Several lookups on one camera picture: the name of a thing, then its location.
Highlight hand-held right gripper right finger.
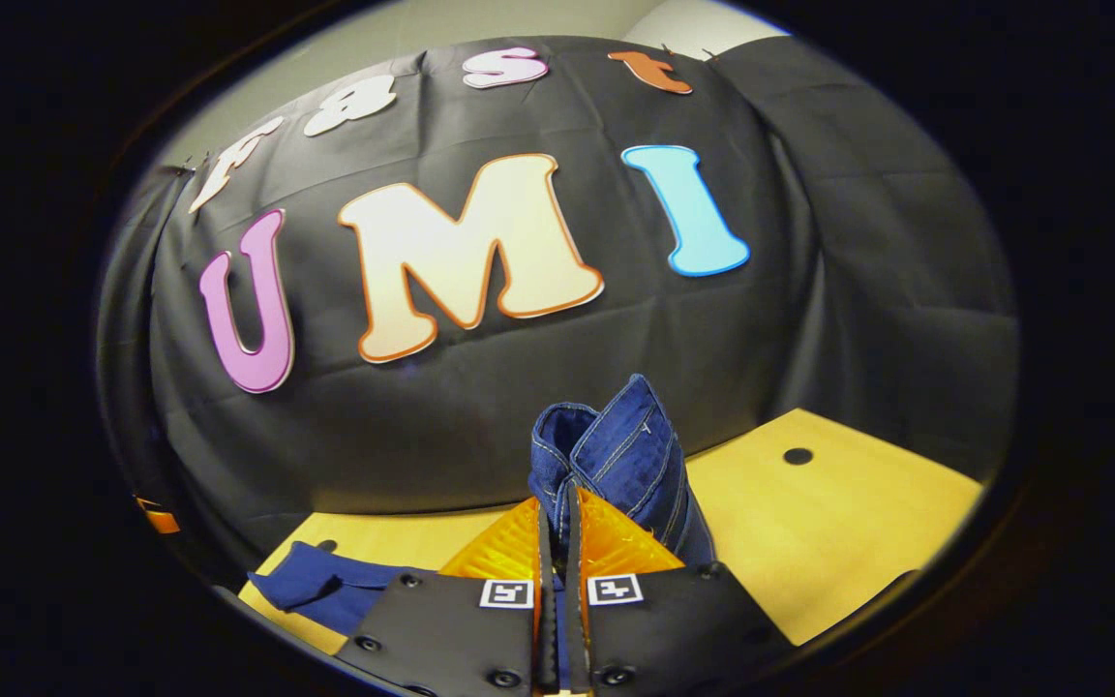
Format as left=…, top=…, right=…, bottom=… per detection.
left=562, top=482, right=798, bottom=696

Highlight black backdrop cloth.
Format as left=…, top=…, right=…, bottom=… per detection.
left=96, top=36, right=1019, bottom=572

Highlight blue jeans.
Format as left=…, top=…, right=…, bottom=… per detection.
left=248, top=374, right=719, bottom=638

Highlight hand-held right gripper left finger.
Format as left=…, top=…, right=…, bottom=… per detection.
left=333, top=497, right=560, bottom=694

